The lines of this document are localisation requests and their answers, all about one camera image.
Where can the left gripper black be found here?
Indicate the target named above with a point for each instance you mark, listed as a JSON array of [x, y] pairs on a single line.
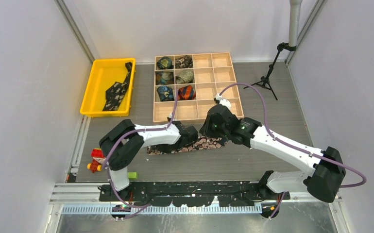
[[165, 150]]

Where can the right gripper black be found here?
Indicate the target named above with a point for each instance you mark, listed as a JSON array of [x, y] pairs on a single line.
[[206, 129]]

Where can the pink floral black tie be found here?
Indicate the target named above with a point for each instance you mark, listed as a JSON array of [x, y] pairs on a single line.
[[202, 143]]

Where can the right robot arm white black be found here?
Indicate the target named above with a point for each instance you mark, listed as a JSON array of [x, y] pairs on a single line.
[[319, 171]]

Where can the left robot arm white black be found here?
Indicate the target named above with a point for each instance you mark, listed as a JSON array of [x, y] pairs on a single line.
[[123, 142]]

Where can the orange navy striped rolled tie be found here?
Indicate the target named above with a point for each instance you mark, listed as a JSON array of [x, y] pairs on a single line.
[[186, 93]]

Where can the blue paisley rolled tie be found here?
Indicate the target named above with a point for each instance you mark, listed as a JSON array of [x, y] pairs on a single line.
[[165, 93]]

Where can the wooden compartment tray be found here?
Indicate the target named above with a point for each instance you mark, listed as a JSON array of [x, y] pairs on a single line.
[[213, 74]]

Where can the olive paisley rolled tie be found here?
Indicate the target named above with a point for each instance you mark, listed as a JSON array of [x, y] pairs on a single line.
[[184, 76]]

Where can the black mini tripod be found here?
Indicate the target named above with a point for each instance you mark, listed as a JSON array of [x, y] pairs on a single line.
[[265, 80]]

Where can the teal brown rolled tie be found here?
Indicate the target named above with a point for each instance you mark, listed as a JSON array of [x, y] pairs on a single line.
[[164, 78]]

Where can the dark brown floral rolled tie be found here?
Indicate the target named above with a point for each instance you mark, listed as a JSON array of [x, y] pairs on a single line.
[[185, 61]]

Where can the green block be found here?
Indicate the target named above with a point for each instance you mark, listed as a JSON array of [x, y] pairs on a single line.
[[132, 175]]

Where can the dark green rolled tie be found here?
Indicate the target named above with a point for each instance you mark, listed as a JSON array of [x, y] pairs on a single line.
[[164, 62]]

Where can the black patterned tie in bin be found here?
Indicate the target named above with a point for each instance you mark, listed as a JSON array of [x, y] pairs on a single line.
[[115, 94]]

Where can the red toy truck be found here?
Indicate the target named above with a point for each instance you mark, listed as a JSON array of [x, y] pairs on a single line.
[[98, 160]]

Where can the yellow plastic bin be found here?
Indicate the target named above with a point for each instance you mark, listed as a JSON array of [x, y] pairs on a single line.
[[105, 73]]

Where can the grey vertical pole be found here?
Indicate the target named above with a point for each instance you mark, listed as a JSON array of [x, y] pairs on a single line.
[[295, 10]]

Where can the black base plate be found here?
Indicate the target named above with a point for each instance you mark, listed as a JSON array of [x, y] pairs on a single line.
[[191, 194]]

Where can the aluminium rail frame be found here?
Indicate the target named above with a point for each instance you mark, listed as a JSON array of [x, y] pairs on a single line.
[[83, 198]]

